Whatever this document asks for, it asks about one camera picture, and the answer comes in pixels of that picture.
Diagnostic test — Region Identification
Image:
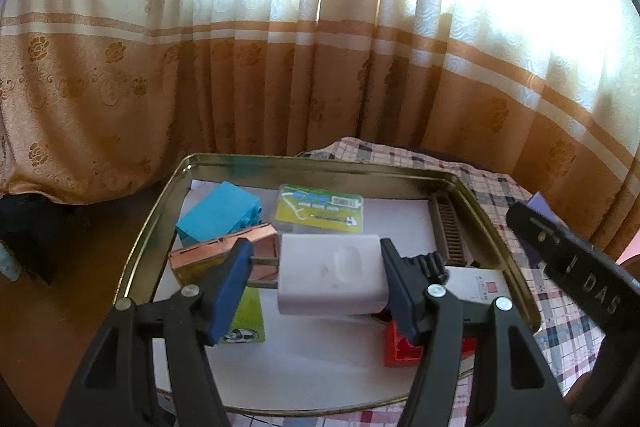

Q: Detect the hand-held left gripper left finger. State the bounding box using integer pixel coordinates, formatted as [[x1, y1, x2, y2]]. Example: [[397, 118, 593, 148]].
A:
[[55, 238, 254, 427]]

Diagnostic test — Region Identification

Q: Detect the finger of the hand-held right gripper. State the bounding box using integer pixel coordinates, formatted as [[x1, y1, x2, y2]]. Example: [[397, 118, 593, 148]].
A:
[[506, 202, 594, 280]]

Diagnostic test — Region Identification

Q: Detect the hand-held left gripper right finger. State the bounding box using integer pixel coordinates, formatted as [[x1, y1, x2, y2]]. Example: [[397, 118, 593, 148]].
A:
[[378, 237, 571, 427]]

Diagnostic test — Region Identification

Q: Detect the green toy block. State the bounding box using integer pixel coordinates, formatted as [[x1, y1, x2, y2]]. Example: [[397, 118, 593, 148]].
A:
[[217, 287, 266, 346]]

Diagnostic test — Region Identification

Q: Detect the black hair claw clip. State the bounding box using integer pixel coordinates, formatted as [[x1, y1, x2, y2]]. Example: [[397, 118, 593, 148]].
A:
[[370, 252, 451, 324]]

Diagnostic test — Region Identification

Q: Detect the copper pink box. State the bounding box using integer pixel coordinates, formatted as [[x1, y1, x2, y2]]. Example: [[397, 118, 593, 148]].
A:
[[168, 223, 280, 291]]

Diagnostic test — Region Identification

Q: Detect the red toy block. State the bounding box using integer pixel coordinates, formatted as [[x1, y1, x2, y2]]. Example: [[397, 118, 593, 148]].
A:
[[382, 321, 476, 368]]

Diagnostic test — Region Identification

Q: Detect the white box with red print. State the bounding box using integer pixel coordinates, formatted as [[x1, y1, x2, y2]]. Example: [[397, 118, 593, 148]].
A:
[[442, 265, 509, 308]]

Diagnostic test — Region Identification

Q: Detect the plain white box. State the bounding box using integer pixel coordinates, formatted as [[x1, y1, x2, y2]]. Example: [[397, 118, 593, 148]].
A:
[[276, 232, 392, 317]]

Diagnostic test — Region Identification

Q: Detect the blue toy block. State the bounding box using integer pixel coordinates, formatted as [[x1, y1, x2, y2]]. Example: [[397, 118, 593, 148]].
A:
[[175, 182, 263, 247]]

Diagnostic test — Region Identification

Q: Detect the brown comb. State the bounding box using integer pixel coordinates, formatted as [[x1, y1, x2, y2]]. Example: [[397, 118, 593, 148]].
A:
[[430, 192, 474, 268]]

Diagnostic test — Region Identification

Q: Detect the green clear card packet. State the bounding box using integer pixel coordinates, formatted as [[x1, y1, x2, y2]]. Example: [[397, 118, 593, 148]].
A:
[[272, 184, 366, 236]]

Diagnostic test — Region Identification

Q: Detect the gold rectangular tin box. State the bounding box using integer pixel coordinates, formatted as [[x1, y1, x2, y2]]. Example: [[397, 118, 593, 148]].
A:
[[112, 152, 544, 418]]

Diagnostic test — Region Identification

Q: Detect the plaid tablecloth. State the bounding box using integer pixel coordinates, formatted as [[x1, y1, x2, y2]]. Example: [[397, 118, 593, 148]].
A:
[[295, 137, 640, 427]]

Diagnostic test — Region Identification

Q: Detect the dark bag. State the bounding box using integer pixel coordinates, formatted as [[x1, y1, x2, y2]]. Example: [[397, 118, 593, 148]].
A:
[[0, 194, 66, 286]]

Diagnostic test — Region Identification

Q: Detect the light blue bottle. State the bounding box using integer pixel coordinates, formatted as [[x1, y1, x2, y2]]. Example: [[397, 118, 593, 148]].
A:
[[0, 242, 19, 281]]

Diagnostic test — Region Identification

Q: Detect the orange cream floral curtain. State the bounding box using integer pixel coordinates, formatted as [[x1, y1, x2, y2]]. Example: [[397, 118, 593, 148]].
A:
[[0, 0, 640, 258]]

